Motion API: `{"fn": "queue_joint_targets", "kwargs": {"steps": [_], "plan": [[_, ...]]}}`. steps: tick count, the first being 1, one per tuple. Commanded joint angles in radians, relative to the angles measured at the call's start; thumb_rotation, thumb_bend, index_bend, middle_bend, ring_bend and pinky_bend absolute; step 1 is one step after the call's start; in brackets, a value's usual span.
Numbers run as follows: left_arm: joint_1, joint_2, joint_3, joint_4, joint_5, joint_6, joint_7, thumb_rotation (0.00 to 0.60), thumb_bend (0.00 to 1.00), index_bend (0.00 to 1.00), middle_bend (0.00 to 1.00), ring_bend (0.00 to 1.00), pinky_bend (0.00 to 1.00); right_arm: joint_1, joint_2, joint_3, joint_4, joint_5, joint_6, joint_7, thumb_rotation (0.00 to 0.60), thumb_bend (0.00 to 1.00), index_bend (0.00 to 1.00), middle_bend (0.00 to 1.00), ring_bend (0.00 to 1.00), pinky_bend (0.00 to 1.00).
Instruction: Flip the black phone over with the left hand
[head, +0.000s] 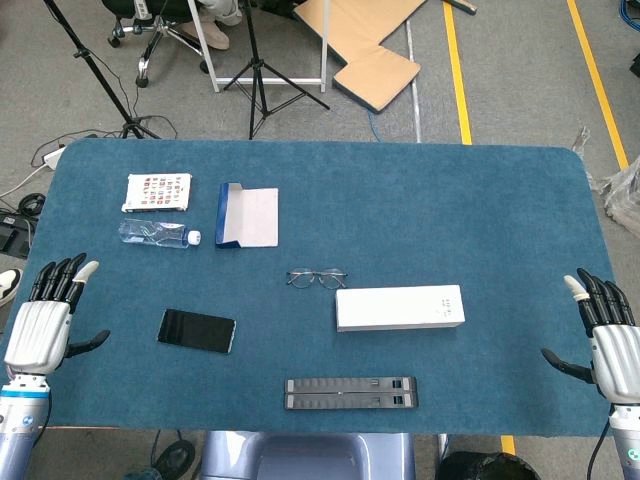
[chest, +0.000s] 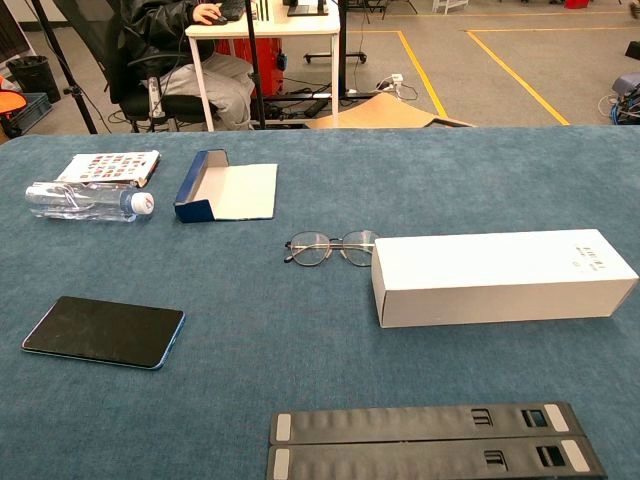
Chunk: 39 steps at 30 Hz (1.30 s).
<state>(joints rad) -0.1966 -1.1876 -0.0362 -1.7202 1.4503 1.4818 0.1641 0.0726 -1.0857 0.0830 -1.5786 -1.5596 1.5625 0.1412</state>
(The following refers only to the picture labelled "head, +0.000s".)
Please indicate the clear plastic wrap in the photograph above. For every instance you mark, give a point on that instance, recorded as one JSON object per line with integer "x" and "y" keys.
{"x": 620, "y": 190}

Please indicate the clear plastic water bottle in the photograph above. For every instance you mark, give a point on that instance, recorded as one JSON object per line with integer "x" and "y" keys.
{"x": 159, "y": 234}

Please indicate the black light stand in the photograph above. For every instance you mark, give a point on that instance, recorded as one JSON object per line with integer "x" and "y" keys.
{"x": 95, "y": 75}

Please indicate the beige shoe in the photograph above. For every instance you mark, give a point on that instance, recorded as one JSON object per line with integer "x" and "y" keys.
{"x": 210, "y": 33}

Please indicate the white patterned packet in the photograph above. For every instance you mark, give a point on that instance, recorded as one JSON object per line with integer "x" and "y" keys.
{"x": 158, "y": 192}

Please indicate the smartphone with light blue back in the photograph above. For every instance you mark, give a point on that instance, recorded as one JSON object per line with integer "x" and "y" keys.
{"x": 197, "y": 331}

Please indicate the open blue and white box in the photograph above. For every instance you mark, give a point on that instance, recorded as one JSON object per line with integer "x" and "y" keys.
{"x": 247, "y": 216}

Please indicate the office chair base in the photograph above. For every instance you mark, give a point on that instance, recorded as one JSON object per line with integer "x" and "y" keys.
{"x": 150, "y": 40}

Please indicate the black foot pedal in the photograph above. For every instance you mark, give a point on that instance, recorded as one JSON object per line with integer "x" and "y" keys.
{"x": 13, "y": 235}

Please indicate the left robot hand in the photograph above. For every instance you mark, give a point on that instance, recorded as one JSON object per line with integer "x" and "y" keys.
{"x": 37, "y": 330}

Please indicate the white long rectangular box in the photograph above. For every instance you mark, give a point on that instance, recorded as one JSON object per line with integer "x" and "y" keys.
{"x": 399, "y": 315}

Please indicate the blue table cloth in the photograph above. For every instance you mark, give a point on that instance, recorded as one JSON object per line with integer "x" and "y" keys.
{"x": 350, "y": 210}

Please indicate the black round bin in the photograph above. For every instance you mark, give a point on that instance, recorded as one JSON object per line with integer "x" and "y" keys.
{"x": 482, "y": 466}

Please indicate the white sneaker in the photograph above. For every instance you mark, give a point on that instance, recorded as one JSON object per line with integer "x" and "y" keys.
{"x": 9, "y": 285}

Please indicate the folded grey laptop stand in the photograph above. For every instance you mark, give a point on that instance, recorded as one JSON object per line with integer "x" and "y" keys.
{"x": 351, "y": 393}

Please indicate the blue robot torso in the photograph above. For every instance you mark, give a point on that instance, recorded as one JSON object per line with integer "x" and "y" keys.
{"x": 310, "y": 456}

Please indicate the flattened brown cardboard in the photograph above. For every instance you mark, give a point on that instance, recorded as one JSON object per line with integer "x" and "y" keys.
{"x": 365, "y": 45}

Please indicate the black shoe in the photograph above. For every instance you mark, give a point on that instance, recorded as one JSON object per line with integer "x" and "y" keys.
{"x": 172, "y": 462}

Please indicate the white power strip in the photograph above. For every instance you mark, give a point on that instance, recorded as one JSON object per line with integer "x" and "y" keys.
{"x": 54, "y": 158}

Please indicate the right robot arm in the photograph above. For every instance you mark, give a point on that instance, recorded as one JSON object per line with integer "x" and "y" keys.
{"x": 626, "y": 440}

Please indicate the white metal frame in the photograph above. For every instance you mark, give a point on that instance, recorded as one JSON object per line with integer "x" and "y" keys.
{"x": 210, "y": 50}

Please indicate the black tripod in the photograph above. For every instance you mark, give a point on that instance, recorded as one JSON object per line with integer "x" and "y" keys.
{"x": 260, "y": 75}

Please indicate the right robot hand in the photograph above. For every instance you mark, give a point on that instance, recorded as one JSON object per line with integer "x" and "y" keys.
{"x": 611, "y": 350}

